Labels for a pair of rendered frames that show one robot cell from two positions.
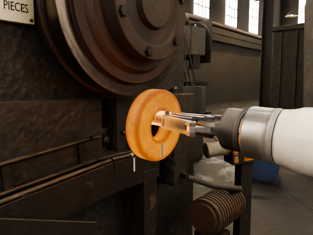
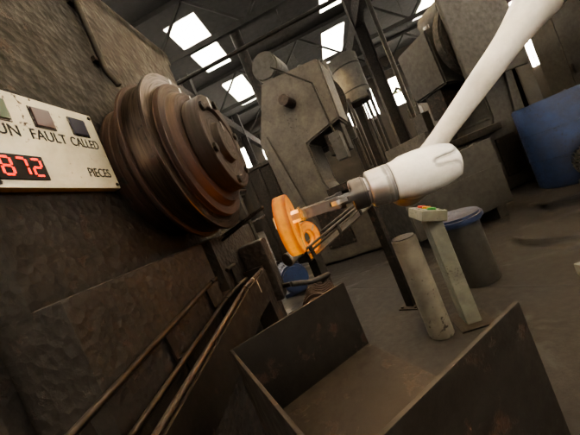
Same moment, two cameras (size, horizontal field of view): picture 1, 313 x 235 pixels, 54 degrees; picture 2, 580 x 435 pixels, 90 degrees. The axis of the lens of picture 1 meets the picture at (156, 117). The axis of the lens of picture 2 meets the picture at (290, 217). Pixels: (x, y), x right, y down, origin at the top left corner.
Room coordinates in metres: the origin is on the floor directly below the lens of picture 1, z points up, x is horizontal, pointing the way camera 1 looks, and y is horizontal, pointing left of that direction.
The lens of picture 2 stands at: (0.02, 0.36, 0.87)
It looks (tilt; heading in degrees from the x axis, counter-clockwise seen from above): 2 degrees down; 330
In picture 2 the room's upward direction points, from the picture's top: 23 degrees counter-clockwise
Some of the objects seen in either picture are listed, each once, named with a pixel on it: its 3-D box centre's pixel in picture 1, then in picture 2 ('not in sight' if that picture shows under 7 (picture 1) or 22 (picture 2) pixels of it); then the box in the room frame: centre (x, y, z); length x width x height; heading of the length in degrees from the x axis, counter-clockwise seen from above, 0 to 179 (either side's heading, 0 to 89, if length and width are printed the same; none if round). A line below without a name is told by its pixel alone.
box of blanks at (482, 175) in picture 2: not in sight; (431, 196); (1.94, -2.46, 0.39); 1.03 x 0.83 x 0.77; 65
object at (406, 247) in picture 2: not in sight; (422, 285); (1.01, -0.76, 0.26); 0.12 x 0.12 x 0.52
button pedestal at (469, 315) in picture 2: not in sight; (448, 262); (0.93, -0.91, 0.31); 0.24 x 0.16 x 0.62; 140
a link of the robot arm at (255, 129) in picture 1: (262, 134); (378, 186); (0.50, -0.18, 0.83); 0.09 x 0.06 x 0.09; 140
